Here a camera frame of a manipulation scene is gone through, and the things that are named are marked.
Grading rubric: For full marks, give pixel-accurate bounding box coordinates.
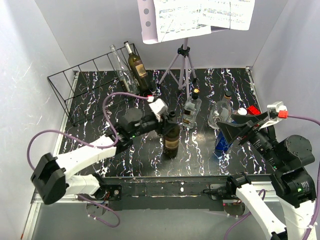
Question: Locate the aluminium frame rail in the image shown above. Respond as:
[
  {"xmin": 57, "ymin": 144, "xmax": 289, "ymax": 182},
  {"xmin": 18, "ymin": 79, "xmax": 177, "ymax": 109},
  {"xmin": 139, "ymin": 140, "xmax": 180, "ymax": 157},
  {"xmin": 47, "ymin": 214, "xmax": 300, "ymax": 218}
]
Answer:
[{"xmin": 21, "ymin": 69, "xmax": 111, "ymax": 240}]

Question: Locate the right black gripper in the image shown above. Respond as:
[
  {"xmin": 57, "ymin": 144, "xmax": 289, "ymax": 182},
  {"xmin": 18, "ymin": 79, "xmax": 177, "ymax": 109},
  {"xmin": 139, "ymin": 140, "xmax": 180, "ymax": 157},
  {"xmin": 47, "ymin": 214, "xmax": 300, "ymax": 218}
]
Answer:
[{"xmin": 215, "ymin": 109, "xmax": 285, "ymax": 169}]

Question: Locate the tall clear empty bottle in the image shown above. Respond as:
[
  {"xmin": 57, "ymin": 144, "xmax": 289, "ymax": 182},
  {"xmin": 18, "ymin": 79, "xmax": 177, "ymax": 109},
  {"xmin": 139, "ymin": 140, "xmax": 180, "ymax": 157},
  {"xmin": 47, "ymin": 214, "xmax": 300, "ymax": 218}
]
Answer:
[{"xmin": 109, "ymin": 44, "xmax": 139, "ymax": 95}]

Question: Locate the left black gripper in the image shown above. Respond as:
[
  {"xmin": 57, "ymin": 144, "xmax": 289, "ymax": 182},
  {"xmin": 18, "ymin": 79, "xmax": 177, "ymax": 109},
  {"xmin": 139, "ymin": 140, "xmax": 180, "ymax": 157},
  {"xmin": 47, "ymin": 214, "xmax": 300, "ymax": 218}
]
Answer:
[{"xmin": 130, "ymin": 112, "xmax": 178, "ymax": 138}]

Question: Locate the lilac music stand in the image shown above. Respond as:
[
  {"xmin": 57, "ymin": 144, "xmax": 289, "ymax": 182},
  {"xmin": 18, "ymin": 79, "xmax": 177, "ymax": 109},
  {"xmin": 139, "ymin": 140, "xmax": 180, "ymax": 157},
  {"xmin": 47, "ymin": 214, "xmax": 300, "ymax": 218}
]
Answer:
[{"xmin": 137, "ymin": 0, "xmax": 223, "ymax": 97}]

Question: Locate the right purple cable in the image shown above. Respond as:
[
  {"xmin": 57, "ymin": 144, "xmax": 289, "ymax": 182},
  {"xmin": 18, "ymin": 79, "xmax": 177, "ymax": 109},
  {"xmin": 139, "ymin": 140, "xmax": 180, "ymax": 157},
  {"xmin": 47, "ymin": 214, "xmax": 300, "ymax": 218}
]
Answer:
[{"xmin": 222, "ymin": 114, "xmax": 320, "ymax": 240}]

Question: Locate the dark green wine bottle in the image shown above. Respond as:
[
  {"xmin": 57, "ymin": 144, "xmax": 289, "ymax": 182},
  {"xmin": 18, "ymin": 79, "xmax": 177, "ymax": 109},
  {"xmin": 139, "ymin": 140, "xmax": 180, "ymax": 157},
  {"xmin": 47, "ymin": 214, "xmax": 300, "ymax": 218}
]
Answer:
[{"xmin": 123, "ymin": 41, "xmax": 153, "ymax": 94}]

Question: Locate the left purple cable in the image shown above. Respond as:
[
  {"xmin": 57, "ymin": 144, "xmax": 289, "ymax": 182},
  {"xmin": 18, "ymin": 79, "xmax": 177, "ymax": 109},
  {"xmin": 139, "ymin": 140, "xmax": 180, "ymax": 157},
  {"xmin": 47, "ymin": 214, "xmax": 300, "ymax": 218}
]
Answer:
[{"xmin": 26, "ymin": 92, "xmax": 155, "ymax": 228}]

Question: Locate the small clear glass bottle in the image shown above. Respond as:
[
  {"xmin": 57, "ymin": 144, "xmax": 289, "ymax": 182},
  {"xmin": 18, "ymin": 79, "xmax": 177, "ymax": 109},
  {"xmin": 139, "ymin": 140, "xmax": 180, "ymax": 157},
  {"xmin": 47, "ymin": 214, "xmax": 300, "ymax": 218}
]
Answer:
[{"xmin": 207, "ymin": 91, "xmax": 232, "ymax": 130}]

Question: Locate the purple cable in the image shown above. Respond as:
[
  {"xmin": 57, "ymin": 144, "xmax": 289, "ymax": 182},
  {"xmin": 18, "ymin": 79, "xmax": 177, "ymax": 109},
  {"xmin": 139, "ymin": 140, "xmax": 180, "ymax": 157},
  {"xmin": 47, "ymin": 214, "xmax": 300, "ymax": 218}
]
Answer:
[
  {"xmin": 222, "ymin": 114, "xmax": 320, "ymax": 240},
  {"xmin": 26, "ymin": 92, "xmax": 155, "ymax": 228}
]

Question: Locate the green wine bottle silver neck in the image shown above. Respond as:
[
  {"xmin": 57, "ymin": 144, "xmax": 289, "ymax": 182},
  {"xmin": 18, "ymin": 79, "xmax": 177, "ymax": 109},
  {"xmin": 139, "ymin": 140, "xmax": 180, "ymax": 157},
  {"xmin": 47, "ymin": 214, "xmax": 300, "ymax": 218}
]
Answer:
[{"xmin": 163, "ymin": 110, "xmax": 180, "ymax": 158}]

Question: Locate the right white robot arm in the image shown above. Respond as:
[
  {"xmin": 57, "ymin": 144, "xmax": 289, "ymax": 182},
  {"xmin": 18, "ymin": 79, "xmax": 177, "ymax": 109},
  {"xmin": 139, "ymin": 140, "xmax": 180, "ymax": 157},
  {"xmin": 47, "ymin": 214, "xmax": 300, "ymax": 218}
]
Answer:
[{"xmin": 210, "ymin": 110, "xmax": 320, "ymax": 240}]

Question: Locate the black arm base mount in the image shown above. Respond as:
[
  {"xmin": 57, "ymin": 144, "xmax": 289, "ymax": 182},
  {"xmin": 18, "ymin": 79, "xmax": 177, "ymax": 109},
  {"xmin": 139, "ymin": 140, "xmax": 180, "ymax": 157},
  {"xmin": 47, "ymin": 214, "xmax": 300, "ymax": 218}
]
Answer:
[{"xmin": 94, "ymin": 173, "xmax": 240, "ymax": 211}]

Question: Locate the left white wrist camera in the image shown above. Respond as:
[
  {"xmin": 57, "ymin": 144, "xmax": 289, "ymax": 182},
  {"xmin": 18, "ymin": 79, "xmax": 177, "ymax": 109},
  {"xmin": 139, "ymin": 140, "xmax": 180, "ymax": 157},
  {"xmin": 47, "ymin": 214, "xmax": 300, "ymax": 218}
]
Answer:
[{"xmin": 147, "ymin": 95, "xmax": 168, "ymax": 122}]

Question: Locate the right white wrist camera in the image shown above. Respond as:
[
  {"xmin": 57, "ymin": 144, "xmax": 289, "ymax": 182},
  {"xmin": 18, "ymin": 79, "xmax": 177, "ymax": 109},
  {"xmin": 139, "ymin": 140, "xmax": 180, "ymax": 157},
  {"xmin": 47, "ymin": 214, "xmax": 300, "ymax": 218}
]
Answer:
[{"xmin": 260, "ymin": 101, "xmax": 289, "ymax": 129}]

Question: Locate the right sheet music page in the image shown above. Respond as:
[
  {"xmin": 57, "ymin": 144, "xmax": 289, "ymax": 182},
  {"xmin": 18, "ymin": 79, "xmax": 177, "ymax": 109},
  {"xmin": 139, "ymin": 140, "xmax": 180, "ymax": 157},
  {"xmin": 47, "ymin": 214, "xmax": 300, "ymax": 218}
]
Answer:
[{"xmin": 198, "ymin": 0, "xmax": 255, "ymax": 31}]

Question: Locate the sheet music page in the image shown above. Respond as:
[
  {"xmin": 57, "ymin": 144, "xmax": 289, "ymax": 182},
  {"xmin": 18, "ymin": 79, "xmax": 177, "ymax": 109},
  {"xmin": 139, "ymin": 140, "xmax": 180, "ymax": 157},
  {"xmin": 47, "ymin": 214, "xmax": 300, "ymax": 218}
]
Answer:
[
  {"xmin": 198, "ymin": 0, "xmax": 255, "ymax": 31},
  {"xmin": 153, "ymin": 0, "xmax": 212, "ymax": 43}
]

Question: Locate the red yellow toy block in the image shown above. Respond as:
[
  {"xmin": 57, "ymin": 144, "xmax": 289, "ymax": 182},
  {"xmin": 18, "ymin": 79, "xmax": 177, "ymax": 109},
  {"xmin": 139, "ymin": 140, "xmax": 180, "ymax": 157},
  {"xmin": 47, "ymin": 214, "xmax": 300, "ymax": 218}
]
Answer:
[{"xmin": 246, "ymin": 105, "xmax": 261, "ymax": 116}]

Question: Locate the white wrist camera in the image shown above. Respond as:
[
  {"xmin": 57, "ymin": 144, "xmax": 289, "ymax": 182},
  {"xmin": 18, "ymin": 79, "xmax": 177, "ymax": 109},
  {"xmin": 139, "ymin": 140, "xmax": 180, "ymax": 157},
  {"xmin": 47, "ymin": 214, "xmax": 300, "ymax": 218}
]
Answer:
[
  {"xmin": 260, "ymin": 101, "xmax": 289, "ymax": 129},
  {"xmin": 147, "ymin": 95, "xmax": 168, "ymax": 122}
]

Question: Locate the left sheet music page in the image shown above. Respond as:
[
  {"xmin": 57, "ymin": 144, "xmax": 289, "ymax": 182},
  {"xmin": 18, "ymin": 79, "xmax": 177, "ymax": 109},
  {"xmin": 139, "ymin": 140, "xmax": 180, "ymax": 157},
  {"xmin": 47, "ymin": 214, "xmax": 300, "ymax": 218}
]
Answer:
[{"xmin": 153, "ymin": 0, "xmax": 212, "ymax": 43}]

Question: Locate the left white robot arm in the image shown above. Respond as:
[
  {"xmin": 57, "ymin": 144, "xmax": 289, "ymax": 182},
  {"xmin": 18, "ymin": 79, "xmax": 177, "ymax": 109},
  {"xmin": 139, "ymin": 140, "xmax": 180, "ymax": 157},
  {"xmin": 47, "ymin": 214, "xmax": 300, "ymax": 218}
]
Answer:
[{"xmin": 30, "ymin": 108, "xmax": 177, "ymax": 205}]

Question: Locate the blue square bottle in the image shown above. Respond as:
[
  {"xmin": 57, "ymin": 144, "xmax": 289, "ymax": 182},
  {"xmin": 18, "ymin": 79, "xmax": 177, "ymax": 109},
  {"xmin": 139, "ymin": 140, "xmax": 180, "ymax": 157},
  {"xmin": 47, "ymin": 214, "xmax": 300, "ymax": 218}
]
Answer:
[{"xmin": 214, "ymin": 130, "xmax": 233, "ymax": 153}]

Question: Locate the black wire wine rack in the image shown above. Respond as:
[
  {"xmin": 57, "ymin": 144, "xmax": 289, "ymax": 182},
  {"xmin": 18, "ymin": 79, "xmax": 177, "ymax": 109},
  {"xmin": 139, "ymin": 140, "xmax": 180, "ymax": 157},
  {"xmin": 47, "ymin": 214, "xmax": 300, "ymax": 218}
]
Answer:
[{"xmin": 47, "ymin": 43, "xmax": 156, "ymax": 127}]

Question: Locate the clear bottle black cap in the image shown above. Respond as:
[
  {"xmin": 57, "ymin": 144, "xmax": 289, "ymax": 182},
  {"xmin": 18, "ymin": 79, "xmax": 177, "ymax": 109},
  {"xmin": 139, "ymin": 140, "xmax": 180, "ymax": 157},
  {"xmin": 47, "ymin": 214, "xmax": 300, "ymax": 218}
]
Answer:
[{"xmin": 182, "ymin": 88, "xmax": 202, "ymax": 129}]

